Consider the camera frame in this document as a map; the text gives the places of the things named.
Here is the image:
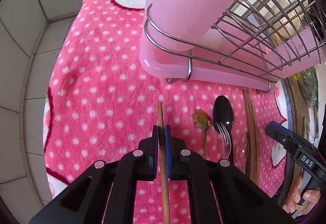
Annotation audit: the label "clear plastic spoon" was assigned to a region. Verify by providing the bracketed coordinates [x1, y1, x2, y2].
[235, 134, 249, 173]

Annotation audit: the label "metal wire dish rack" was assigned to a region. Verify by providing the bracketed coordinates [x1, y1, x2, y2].
[140, 0, 325, 92]

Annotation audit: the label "pink drip tray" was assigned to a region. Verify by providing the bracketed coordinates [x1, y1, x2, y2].
[140, 0, 325, 91]

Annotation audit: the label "brown wooden chopstick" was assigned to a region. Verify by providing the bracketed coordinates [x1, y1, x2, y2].
[157, 101, 170, 224]
[250, 99, 260, 185]
[242, 89, 256, 182]

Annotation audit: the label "gold leaf spoon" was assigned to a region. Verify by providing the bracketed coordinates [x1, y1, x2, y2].
[192, 109, 210, 160]

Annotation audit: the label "green onions in bag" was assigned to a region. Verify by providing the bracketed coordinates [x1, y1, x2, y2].
[294, 66, 318, 108]

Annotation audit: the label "black plastic spoon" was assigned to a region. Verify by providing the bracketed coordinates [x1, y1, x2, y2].
[213, 96, 234, 164]

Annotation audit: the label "right hand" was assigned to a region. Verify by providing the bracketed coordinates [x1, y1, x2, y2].
[282, 174, 320, 216]

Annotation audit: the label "pink polka dot towel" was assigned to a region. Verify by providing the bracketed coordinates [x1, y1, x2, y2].
[43, 0, 290, 224]

